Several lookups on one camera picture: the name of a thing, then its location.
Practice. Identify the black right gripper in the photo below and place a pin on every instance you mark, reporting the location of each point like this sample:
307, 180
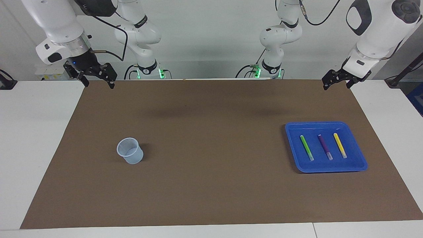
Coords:
85, 63

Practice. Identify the yellow pen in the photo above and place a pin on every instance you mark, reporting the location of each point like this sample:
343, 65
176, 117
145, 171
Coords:
340, 145

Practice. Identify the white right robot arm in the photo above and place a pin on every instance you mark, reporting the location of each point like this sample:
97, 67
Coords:
62, 23

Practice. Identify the translucent plastic cup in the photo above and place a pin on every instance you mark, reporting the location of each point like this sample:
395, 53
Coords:
134, 158

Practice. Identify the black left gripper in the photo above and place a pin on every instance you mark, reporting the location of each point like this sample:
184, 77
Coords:
350, 75

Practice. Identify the black stand pole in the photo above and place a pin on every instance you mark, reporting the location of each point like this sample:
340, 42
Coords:
403, 71

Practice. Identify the green pen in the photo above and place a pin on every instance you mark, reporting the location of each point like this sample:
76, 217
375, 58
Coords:
306, 147

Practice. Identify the purple pen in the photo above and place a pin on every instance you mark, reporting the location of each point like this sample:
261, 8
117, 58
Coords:
325, 147

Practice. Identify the black table clamp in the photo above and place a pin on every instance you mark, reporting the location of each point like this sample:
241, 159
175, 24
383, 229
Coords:
6, 82

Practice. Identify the brown table mat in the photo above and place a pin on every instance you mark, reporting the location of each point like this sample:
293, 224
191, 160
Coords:
211, 181

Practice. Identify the blue plastic tray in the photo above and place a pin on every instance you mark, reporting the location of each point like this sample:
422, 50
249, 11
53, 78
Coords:
320, 165

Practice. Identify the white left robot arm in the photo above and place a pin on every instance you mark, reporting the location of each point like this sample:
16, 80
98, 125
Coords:
373, 33

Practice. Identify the blue box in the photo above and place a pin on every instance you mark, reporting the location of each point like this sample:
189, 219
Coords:
417, 99

